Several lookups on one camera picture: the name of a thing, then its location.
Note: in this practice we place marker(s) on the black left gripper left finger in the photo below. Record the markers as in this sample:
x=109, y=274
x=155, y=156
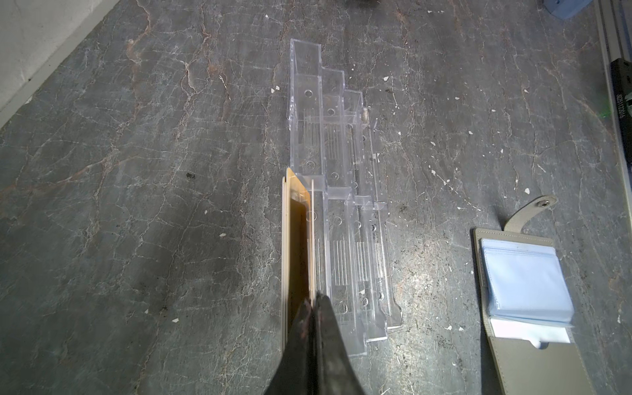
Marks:
x=295, y=372

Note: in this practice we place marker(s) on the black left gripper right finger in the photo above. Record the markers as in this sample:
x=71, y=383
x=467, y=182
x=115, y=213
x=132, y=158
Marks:
x=334, y=372

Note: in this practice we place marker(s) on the orange credit card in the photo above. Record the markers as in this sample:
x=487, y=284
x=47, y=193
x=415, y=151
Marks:
x=285, y=256
x=302, y=274

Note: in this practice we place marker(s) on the clear acrylic organizer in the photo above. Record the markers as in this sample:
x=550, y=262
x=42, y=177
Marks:
x=334, y=171

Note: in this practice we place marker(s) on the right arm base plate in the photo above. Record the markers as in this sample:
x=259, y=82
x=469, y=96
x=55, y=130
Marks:
x=621, y=83

